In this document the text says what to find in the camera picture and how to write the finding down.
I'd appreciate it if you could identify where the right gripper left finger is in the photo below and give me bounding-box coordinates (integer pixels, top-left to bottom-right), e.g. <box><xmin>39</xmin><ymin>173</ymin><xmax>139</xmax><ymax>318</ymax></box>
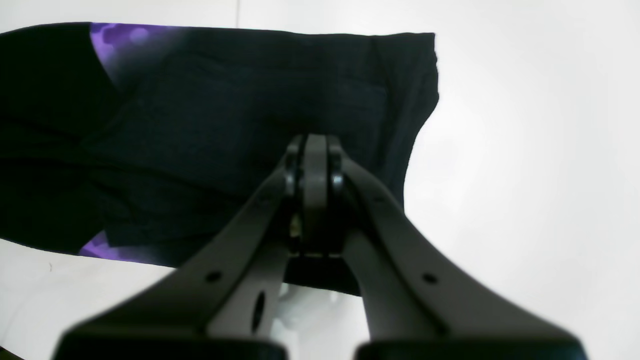
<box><xmin>54</xmin><ymin>134</ymin><xmax>330</xmax><ymax>360</ymax></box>

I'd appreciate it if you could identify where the black T-shirt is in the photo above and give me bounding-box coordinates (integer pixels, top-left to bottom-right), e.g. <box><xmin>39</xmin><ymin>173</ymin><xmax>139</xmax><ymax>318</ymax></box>
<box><xmin>0</xmin><ymin>22</ymin><xmax>440</xmax><ymax>268</ymax></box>

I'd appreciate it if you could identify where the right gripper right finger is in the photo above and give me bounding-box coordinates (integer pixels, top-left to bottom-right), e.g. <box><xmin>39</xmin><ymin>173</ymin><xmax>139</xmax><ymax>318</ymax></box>
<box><xmin>327</xmin><ymin>136</ymin><xmax>587</xmax><ymax>360</ymax></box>

